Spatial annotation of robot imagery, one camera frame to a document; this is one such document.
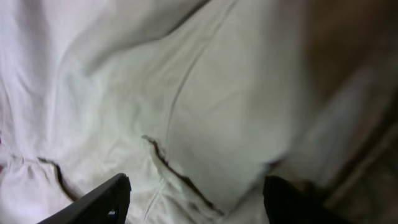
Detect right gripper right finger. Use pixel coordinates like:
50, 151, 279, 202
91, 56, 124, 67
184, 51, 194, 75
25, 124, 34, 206
262, 176, 350, 224

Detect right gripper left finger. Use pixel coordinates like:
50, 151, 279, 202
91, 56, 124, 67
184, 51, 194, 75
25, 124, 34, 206
39, 173, 131, 224

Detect beige shorts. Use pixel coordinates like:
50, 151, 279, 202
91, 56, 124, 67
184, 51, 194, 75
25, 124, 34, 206
1, 0, 397, 223

